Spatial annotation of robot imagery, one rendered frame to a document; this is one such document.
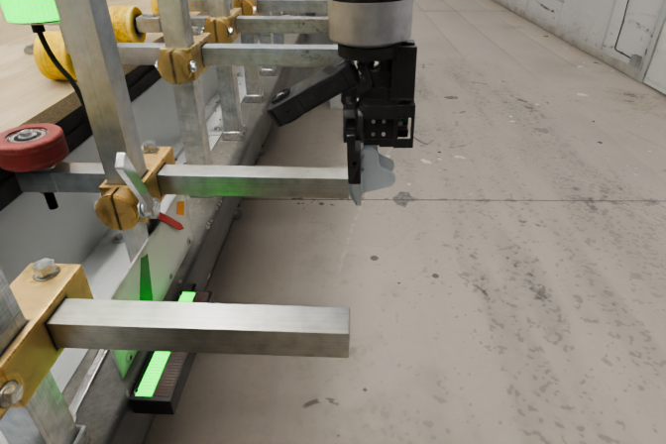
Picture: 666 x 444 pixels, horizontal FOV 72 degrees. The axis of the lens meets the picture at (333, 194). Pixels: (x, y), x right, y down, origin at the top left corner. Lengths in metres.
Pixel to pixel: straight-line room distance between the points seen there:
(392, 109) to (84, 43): 0.33
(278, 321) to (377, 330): 1.17
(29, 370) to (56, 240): 0.45
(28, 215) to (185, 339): 0.45
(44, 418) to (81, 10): 0.38
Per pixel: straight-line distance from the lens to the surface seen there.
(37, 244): 0.84
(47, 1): 0.56
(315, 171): 0.60
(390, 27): 0.50
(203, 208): 0.85
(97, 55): 0.55
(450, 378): 1.48
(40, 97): 0.87
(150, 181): 0.62
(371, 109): 0.53
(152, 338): 0.43
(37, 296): 0.48
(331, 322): 0.40
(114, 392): 0.60
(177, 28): 0.78
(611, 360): 1.70
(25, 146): 0.68
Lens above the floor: 1.15
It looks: 31 degrees down
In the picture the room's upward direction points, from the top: straight up
